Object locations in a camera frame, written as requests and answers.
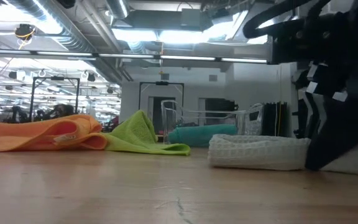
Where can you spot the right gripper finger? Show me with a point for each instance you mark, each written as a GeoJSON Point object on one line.
{"type": "Point", "coordinates": [346, 133]}
{"type": "Point", "coordinates": [280, 46]}

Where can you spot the light grey waffle towel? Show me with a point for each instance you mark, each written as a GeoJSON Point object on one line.
{"type": "Point", "coordinates": [253, 152]}

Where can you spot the blue microfiber towel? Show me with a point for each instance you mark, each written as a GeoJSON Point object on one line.
{"type": "Point", "coordinates": [204, 135]}

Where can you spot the green microfiber towel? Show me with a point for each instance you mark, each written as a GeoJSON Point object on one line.
{"type": "Point", "coordinates": [135, 137]}

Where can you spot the orange microfiber towel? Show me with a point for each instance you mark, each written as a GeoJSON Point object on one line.
{"type": "Point", "coordinates": [26, 133]}

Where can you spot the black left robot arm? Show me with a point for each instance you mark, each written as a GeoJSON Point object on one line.
{"type": "Point", "coordinates": [66, 3]}

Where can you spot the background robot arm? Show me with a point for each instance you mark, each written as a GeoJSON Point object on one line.
{"type": "Point", "coordinates": [17, 113]}

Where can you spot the black folded panels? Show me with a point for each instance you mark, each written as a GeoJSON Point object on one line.
{"type": "Point", "coordinates": [270, 121]}

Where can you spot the grey ceiling unit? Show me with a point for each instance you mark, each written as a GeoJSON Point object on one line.
{"type": "Point", "coordinates": [191, 18]}

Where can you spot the clear plastic bin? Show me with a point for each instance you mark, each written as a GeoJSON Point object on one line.
{"type": "Point", "coordinates": [216, 118]}

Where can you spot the silver round pipe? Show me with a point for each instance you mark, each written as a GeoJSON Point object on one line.
{"type": "Point", "coordinates": [118, 7]}

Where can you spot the long ceiling strip light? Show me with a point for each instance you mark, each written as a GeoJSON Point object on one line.
{"type": "Point", "coordinates": [64, 53]}

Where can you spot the person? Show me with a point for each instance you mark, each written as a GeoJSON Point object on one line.
{"type": "Point", "coordinates": [61, 110]}

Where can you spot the black frame rig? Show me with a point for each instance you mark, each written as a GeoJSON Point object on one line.
{"type": "Point", "coordinates": [162, 83]}
{"type": "Point", "coordinates": [54, 78]}

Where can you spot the silver ribbed ventilation duct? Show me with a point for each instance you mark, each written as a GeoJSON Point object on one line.
{"type": "Point", "coordinates": [57, 40]}

